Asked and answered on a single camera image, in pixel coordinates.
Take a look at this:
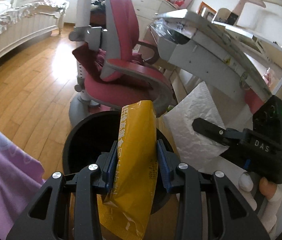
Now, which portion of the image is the white tissue paper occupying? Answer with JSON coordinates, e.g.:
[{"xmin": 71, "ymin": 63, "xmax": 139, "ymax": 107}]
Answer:
[{"xmin": 163, "ymin": 82, "xmax": 229, "ymax": 170}]

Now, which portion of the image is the yellow snack bag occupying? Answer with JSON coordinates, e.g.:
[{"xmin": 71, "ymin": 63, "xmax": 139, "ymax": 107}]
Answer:
[{"xmin": 98, "ymin": 100, "xmax": 158, "ymax": 239}]

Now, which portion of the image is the black trash bin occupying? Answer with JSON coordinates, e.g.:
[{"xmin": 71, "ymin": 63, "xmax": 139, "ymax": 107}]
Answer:
[{"xmin": 62, "ymin": 111, "xmax": 173, "ymax": 214}]

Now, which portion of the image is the right white gloved hand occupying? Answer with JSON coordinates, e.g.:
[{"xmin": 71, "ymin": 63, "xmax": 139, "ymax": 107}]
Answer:
[{"xmin": 238, "ymin": 172, "xmax": 282, "ymax": 233}]

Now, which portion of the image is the purple round tablecloth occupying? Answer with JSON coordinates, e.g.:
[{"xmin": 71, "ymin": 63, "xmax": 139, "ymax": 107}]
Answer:
[{"xmin": 0, "ymin": 132, "xmax": 45, "ymax": 239}]

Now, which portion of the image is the grey study desk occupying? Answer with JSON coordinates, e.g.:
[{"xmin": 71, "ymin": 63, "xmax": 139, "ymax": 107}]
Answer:
[{"xmin": 150, "ymin": 9, "xmax": 275, "ymax": 102}]

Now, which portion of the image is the pink grey desk chair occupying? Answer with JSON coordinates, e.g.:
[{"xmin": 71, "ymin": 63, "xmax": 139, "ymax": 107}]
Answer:
[{"xmin": 69, "ymin": 0, "xmax": 173, "ymax": 126}]

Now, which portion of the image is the white dresser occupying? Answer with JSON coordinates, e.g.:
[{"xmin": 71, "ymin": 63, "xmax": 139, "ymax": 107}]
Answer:
[{"xmin": 132, "ymin": 0, "xmax": 176, "ymax": 40}]

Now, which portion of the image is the floral quilt bedding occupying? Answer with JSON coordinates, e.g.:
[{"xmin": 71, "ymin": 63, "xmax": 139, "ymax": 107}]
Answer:
[{"xmin": 0, "ymin": 0, "xmax": 69, "ymax": 35}]

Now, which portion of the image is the white bed frame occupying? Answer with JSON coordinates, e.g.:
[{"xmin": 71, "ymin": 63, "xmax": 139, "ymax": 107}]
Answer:
[{"xmin": 0, "ymin": 6, "xmax": 66, "ymax": 58}]

